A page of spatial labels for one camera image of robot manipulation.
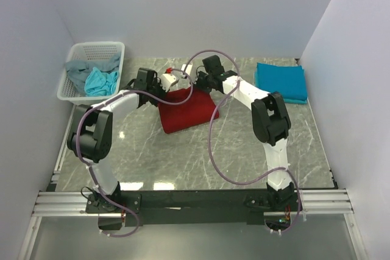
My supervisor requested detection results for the grey blue t shirt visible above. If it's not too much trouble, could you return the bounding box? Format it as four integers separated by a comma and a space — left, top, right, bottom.
65, 54, 121, 96

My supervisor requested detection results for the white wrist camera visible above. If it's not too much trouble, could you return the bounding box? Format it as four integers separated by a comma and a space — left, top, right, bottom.
181, 63, 196, 81
160, 68, 180, 93

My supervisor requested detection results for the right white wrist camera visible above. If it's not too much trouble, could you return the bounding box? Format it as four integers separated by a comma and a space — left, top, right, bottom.
181, 63, 196, 81

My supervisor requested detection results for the folded teal t shirt stack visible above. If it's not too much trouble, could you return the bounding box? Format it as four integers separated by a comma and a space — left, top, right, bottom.
254, 63, 308, 104

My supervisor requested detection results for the light blue t shirt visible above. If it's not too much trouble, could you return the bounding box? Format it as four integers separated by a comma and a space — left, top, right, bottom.
84, 67, 119, 97

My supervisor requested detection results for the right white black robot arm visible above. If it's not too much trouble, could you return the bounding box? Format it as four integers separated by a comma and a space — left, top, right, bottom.
196, 55, 296, 211

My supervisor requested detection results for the red t shirt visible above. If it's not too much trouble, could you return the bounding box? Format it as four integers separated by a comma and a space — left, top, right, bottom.
158, 88, 216, 134

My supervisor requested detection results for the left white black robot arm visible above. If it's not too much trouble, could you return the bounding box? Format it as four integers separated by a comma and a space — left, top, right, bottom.
67, 68, 179, 213

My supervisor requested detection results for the black base crossbar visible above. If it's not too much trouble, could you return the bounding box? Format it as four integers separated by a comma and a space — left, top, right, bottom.
85, 187, 302, 230

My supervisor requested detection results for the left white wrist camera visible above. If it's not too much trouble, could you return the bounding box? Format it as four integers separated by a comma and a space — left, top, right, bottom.
160, 68, 180, 93

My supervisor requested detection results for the aluminium rail frame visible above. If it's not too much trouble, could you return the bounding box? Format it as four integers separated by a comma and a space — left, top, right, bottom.
20, 105, 367, 259

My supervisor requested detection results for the white plastic laundry basket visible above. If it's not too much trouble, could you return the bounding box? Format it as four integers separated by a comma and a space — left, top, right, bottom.
57, 41, 125, 105

